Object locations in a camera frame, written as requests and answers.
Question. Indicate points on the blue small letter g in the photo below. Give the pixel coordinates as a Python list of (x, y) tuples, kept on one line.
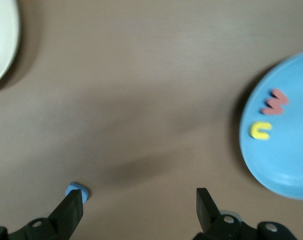
[(84, 193)]

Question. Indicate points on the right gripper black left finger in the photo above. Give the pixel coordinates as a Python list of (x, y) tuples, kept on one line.
[(61, 220)]

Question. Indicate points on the beige plate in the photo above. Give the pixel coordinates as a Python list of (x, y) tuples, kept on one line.
[(1, 37)]

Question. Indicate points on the blue plate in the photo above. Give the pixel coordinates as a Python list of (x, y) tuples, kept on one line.
[(286, 155)]

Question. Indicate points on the yellow small letter u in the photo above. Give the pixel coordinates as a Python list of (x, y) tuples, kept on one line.
[(260, 135)]

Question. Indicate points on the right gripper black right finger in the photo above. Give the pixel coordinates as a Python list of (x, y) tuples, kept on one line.
[(216, 225)]

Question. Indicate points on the red small letter w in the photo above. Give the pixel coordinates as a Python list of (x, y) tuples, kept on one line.
[(275, 107)]

